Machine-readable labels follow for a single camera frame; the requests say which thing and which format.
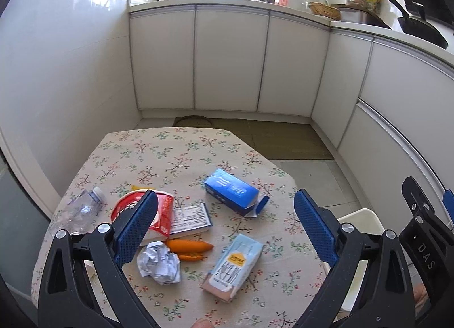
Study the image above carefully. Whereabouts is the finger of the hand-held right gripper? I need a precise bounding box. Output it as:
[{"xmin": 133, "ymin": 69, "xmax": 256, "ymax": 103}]
[
  {"xmin": 402, "ymin": 176, "xmax": 453, "ymax": 229},
  {"xmin": 443, "ymin": 189, "xmax": 454, "ymax": 224}
]

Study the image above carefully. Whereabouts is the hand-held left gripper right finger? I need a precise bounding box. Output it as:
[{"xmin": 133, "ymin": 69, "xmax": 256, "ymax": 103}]
[{"xmin": 293, "ymin": 188, "xmax": 416, "ymax": 328}]

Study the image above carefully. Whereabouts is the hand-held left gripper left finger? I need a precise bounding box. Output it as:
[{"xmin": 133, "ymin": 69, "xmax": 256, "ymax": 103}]
[{"xmin": 37, "ymin": 189, "xmax": 158, "ymax": 328}]

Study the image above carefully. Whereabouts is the red instant noodle cup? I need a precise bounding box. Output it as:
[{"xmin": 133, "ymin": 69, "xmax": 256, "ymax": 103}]
[{"xmin": 111, "ymin": 189, "xmax": 175, "ymax": 243}]

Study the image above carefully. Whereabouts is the white plastic bin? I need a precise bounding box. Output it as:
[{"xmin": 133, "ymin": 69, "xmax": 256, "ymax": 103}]
[{"xmin": 336, "ymin": 207, "xmax": 385, "ymax": 312}]

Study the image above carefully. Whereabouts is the orange carrot piece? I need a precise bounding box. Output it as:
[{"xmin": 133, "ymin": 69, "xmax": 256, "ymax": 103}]
[{"xmin": 166, "ymin": 239, "xmax": 214, "ymax": 262}]

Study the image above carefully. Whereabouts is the white printed box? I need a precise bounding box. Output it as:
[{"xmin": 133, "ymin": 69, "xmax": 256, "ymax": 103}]
[{"xmin": 169, "ymin": 202, "xmax": 212, "ymax": 236}]

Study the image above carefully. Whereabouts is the crushed clear plastic bottle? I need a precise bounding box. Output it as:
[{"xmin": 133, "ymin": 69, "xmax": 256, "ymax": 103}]
[{"xmin": 52, "ymin": 187, "xmax": 108, "ymax": 237}]

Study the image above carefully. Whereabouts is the light blue milk carton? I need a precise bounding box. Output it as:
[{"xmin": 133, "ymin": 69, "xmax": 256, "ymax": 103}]
[{"xmin": 200, "ymin": 233, "xmax": 265, "ymax": 304}]

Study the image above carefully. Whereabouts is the blue paper carton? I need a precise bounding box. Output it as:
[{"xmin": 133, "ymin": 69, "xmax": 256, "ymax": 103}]
[{"xmin": 203, "ymin": 168, "xmax": 271, "ymax": 217}]

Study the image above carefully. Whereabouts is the person's right hand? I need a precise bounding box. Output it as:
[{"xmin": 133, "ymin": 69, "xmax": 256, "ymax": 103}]
[{"xmin": 414, "ymin": 285, "xmax": 431, "ymax": 312}]

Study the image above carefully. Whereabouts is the floral tablecloth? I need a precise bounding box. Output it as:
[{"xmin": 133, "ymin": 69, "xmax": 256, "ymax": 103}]
[{"xmin": 31, "ymin": 127, "xmax": 341, "ymax": 328}]

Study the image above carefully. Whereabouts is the woven green floor mat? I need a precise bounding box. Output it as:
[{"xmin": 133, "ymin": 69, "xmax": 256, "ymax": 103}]
[{"xmin": 207, "ymin": 118, "xmax": 335, "ymax": 160}]

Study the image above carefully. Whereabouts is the round woven mat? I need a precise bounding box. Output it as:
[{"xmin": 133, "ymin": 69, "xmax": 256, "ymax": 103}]
[{"xmin": 173, "ymin": 115, "xmax": 214, "ymax": 128}]

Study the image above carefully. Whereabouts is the black wok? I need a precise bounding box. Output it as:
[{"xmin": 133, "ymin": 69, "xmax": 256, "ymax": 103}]
[{"xmin": 383, "ymin": 0, "xmax": 450, "ymax": 50}]

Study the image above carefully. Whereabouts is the white kitchen cabinet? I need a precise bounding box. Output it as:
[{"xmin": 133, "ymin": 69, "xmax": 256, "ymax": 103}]
[{"xmin": 128, "ymin": 3, "xmax": 454, "ymax": 254}]

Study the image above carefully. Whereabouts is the woven basket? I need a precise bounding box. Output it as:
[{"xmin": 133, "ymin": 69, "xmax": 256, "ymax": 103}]
[{"xmin": 307, "ymin": 1, "xmax": 342, "ymax": 21}]

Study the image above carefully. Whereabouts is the white countertop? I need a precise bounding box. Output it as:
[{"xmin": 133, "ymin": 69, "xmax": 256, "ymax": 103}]
[{"xmin": 127, "ymin": 0, "xmax": 454, "ymax": 73}]

